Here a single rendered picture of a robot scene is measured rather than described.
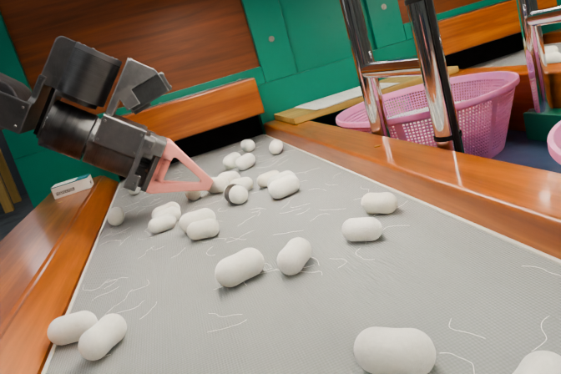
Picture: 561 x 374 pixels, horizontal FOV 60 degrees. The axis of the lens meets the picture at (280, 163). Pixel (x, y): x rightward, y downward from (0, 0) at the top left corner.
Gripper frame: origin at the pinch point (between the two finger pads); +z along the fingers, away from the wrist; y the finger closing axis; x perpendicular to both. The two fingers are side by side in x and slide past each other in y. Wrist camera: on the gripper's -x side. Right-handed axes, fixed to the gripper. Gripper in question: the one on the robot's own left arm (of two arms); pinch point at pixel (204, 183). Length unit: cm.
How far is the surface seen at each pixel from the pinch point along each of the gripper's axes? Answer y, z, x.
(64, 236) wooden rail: -4.4, -12.9, 10.7
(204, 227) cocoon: -16.2, -1.2, 1.9
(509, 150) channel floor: -4.9, 36.5, -20.0
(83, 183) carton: 23.4, -14.7, 10.3
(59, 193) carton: 23.5, -17.4, 13.2
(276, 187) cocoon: -11.9, 5.2, -3.8
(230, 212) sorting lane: -9.7, 2.2, 0.8
